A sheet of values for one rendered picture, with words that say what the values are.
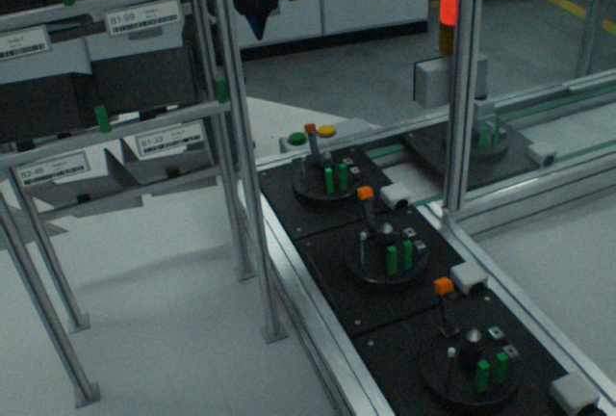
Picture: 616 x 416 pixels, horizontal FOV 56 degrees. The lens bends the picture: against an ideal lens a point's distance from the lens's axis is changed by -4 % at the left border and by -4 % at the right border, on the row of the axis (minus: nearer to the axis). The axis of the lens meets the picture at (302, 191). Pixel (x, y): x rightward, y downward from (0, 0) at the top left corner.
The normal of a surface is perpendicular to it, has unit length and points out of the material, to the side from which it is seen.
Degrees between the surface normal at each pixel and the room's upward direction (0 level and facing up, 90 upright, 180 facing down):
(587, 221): 0
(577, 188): 90
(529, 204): 90
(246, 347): 0
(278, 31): 90
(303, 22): 90
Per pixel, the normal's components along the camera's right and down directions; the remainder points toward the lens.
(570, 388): -0.07, -0.81
